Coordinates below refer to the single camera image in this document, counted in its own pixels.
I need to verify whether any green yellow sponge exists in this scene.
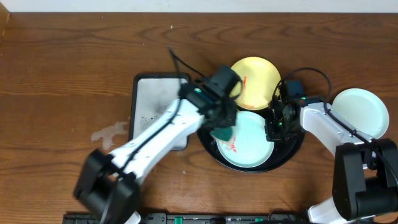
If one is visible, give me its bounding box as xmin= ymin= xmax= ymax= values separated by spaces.
xmin=210 ymin=126 xmax=234 ymax=142

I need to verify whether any mint plate with sponge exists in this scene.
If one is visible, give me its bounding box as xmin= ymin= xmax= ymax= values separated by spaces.
xmin=216 ymin=111 xmax=274 ymax=168

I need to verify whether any yellow plate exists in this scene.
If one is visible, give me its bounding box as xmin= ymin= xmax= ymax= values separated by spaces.
xmin=231 ymin=57 xmax=281 ymax=110

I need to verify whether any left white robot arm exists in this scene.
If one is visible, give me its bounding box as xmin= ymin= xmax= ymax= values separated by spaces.
xmin=73 ymin=83 xmax=236 ymax=223

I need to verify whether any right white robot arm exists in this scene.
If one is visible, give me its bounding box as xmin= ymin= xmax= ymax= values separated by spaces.
xmin=265 ymin=97 xmax=397 ymax=223

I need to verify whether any round black tray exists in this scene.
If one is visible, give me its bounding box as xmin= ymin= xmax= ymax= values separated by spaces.
xmin=197 ymin=108 xmax=305 ymax=173

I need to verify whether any rectangular black soap tray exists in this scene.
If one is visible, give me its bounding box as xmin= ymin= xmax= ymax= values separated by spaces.
xmin=129 ymin=73 xmax=189 ymax=141

